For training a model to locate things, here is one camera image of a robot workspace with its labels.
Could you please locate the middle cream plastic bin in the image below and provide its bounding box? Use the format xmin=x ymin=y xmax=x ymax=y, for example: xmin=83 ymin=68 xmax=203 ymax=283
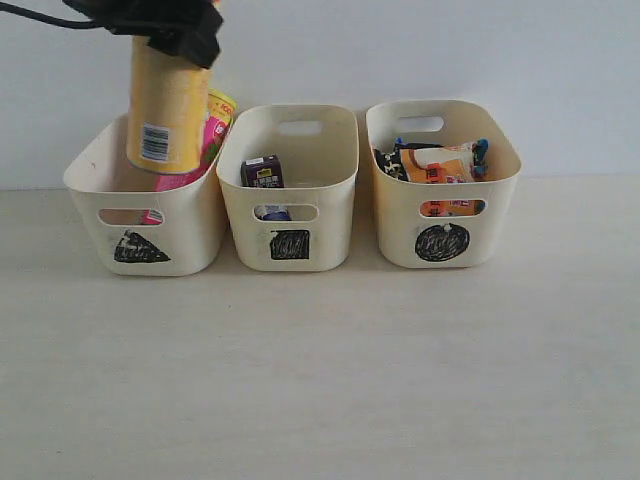
xmin=216 ymin=104 xmax=359 ymax=272

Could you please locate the blue instant noodle bag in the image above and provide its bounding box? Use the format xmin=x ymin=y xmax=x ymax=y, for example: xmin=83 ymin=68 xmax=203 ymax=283
xmin=389 ymin=137 xmax=494 ymax=181

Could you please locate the blue white milk carton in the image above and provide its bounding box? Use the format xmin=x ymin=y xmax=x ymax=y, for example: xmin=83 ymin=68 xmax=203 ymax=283
xmin=254 ymin=205 xmax=291 ymax=222

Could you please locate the right cream plastic bin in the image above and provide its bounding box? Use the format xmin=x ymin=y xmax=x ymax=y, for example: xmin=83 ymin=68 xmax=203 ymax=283
xmin=366 ymin=100 xmax=522 ymax=269

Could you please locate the black second arm gripper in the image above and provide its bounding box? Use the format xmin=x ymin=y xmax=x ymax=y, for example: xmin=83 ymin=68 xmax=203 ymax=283
xmin=63 ymin=0 xmax=224 ymax=69

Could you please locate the yellow Lays chips can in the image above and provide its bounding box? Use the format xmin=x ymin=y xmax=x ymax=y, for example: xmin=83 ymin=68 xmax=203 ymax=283
xmin=126 ymin=36 xmax=211 ymax=175

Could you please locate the cream plastic bin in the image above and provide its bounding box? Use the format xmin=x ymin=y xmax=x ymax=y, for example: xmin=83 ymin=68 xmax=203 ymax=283
xmin=63 ymin=115 xmax=228 ymax=276
xmin=366 ymin=100 xmax=522 ymax=269
xmin=216 ymin=104 xmax=359 ymax=272

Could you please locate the purple drink carton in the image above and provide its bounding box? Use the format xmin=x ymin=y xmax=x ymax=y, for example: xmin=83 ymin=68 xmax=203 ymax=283
xmin=240 ymin=155 xmax=285 ymax=189

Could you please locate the pink Lays chips can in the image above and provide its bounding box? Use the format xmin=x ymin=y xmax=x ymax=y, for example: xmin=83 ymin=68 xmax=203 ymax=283
xmin=139 ymin=89 xmax=237 ymax=226

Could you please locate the left cream plastic bin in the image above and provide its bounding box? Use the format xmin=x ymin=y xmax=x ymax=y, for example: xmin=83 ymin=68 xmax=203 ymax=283
xmin=63 ymin=115 xmax=228 ymax=276

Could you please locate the orange instant noodle bag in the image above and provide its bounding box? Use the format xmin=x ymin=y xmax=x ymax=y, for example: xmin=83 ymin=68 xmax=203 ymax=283
xmin=373 ymin=141 xmax=484 ymax=219

